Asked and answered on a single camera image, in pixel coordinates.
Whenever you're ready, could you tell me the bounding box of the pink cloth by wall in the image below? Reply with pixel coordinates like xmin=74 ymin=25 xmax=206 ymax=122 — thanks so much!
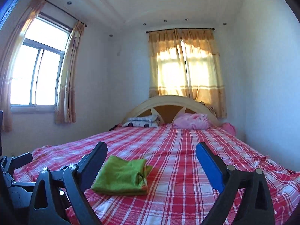
xmin=221 ymin=122 xmax=236 ymax=136

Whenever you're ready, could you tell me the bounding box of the green striped knit sweater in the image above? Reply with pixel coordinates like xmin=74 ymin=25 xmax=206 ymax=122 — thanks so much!
xmin=91 ymin=156 xmax=152 ymax=196

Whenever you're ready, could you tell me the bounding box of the back curtain rod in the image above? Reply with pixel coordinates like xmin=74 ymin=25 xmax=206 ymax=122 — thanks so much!
xmin=145 ymin=27 xmax=216 ymax=34

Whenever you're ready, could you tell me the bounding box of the cream wooden headboard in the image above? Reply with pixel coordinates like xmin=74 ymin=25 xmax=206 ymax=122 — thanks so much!
xmin=121 ymin=95 xmax=221 ymax=126

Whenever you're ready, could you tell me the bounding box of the beige side window curtain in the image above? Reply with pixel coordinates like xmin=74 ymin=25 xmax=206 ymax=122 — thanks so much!
xmin=1 ymin=0 xmax=45 ymax=132

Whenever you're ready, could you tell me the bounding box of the yellow curtain behind bed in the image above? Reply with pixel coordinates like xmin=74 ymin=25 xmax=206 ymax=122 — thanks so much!
xmin=148 ymin=30 xmax=227 ymax=119

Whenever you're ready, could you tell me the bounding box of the side curtain rod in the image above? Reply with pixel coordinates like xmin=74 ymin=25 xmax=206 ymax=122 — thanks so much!
xmin=43 ymin=0 xmax=88 ymax=27

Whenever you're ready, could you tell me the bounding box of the right side window curtain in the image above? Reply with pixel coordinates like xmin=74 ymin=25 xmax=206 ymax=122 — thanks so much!
xmin=55 ymin=21 xmax=85 ymax=124

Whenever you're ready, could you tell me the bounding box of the pink pillow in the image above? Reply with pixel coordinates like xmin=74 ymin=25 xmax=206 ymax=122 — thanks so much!
xmin=173 ymin=113 xmax=211 ymax=130

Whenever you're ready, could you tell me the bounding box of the side window frame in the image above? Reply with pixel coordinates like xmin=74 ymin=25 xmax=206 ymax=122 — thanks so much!
xmin=10 ymin=15 xmax=71 ymax=113

